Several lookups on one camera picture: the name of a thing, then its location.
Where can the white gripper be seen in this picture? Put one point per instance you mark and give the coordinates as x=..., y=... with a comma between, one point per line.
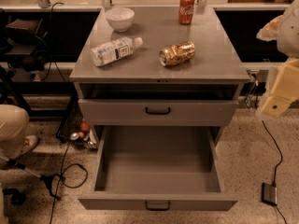
x=290, y=34

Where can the crushed gold orange can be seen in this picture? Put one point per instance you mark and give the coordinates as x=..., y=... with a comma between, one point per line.
x=176, y=54

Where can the closed grey upper drawer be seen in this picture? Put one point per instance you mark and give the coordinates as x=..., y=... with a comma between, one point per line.
x=158, y=112

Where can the red cola can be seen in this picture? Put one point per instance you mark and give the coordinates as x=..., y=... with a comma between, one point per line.
x=185, y=11

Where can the grey drawer cabinet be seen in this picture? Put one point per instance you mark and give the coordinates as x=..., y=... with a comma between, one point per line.
x=159, y=77

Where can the open grey lower drawer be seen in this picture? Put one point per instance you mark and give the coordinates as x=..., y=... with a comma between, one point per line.
x=157, y=169

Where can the black power adapter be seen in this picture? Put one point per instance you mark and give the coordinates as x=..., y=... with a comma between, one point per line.
x=269, y=194

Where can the white ceramic bowl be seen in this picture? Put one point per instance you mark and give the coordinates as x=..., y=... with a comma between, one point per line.
x=120, y=18

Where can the clear plastic water bottle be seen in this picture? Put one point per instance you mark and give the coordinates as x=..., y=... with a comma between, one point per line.
x=114, y=50

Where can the black equipment on left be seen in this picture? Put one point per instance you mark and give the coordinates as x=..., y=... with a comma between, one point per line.
x=22, y=43

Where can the white sneaker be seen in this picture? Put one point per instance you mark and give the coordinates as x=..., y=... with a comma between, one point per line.
x=30, y=143

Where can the person leg beige trousers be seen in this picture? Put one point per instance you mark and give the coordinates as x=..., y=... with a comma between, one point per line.
x=13, y=124

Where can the black wire basket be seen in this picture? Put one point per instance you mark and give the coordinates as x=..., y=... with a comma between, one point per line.
x=70, y=131

